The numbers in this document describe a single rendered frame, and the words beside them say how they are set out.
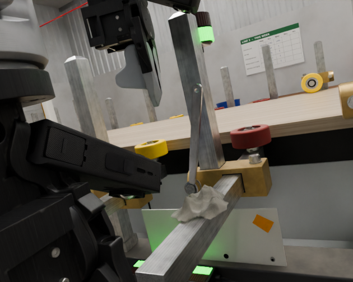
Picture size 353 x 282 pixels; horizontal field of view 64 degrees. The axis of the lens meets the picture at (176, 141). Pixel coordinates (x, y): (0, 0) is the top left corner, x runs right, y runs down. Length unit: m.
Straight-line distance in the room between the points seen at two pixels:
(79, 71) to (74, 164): 0.46
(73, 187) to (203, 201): 0.22
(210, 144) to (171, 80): 8.32
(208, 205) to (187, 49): 0.25
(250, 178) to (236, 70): 7.52
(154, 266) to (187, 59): 0.32
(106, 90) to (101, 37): 9.94
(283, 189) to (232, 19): 7.49
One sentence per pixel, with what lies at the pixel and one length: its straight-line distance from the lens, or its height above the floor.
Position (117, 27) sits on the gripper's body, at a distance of 0.42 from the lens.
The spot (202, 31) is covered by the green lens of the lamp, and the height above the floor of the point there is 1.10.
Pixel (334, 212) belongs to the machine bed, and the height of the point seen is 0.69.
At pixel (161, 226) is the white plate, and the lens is 0.58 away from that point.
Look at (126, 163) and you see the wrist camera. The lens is 0.20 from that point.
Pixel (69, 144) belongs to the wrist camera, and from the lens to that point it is 0.17.
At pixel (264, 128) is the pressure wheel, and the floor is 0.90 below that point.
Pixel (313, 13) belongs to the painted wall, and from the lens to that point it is 7.69.
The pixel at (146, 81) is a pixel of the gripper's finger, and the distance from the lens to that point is 0.41.
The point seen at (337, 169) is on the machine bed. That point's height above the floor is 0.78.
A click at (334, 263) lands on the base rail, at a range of 0.54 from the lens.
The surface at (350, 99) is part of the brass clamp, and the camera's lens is 0.43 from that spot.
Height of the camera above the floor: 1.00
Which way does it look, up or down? 8 degrees down
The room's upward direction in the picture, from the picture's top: 13 degrees counter-clockwise
